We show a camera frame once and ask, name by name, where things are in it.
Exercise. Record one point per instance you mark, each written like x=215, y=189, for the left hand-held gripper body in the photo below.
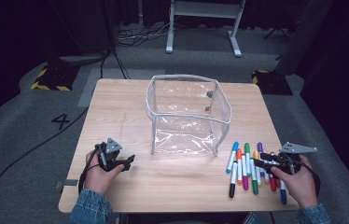
x=108, y=155

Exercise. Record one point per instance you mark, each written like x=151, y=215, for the person's left hand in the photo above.
x=98, y=179

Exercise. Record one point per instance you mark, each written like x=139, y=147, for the transparent white-trimmed pouch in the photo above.
x=188, y=124

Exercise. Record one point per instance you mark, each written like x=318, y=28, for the brown-red marker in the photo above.
x=277, y=183

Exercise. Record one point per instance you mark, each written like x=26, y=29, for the grey table grommet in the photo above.
x=210, y=93

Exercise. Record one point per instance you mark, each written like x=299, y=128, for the hazard-striped black base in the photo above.
x=272, y=82
x=54, y=77

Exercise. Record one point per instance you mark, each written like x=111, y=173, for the person's right hand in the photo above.
x=301, y=186

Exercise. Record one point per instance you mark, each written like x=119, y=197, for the grey stand base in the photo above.
x=82, y=59

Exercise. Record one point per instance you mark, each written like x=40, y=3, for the dark blue marker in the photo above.
x=283, y=194

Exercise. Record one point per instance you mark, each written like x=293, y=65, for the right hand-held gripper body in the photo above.
x=289, y=161

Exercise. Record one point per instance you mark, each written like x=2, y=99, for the light blue marker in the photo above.
x=232, y=157

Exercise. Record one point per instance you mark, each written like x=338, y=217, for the red marker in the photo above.
x=272, y=185

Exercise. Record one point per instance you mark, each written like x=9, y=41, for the purple marker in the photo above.
x=260, y=146

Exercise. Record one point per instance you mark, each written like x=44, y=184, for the grey padded stand pole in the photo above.
x=303, y=40

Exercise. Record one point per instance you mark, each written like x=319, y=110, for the orange marker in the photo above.
x=239, y=165

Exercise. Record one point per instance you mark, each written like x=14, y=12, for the magenta marker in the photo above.
x=244, y=177

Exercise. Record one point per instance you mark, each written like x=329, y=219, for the yellow marker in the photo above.
x=258, y=177

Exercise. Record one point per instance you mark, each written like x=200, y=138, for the grey tape strip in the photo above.
x=68, y=183

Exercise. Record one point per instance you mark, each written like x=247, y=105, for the white metal desk frame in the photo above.
x=205, y=9

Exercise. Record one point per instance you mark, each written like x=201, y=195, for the dark green marker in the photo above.
x=254, y=183

